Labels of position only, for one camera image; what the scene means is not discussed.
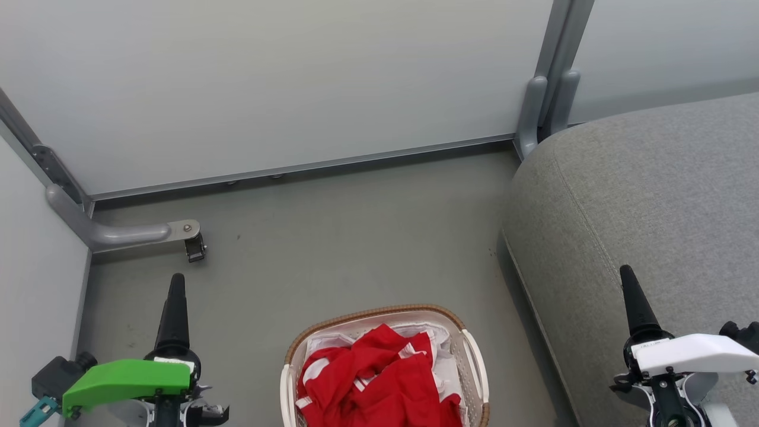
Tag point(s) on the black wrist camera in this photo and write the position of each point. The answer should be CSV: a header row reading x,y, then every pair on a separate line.
x,y
56,375
744,335

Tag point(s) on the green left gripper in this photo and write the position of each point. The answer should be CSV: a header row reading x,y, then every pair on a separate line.
x,y
124,379

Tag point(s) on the grey partition bottom rail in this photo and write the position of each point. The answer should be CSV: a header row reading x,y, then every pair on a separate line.
x,y
308,168

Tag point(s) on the grey partition foot with caster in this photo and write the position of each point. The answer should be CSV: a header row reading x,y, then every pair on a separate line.
x,y
118,234

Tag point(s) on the grey partition corner post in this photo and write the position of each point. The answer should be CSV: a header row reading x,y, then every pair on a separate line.
x,y
41,154

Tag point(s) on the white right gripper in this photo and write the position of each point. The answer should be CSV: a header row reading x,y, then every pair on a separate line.
x,y
694,353

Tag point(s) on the grey fabric sofa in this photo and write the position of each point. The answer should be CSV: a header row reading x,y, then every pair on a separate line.
x,y
640,196

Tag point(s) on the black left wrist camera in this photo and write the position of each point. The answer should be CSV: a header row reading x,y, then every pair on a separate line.
x,y
56,375

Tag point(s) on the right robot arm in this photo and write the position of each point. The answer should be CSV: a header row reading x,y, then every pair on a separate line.
x,y
720,415

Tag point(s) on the grey partition post double foot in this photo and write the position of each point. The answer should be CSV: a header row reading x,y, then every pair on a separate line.
x,y
551,89

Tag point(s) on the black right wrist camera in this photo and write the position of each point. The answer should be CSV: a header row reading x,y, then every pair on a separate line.
x,y
744,335

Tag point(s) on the red and white garment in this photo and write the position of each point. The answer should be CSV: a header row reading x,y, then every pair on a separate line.
x,y
379,379

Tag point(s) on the white laundry basket brown rim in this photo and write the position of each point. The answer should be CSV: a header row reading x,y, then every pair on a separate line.
x,y
474,367

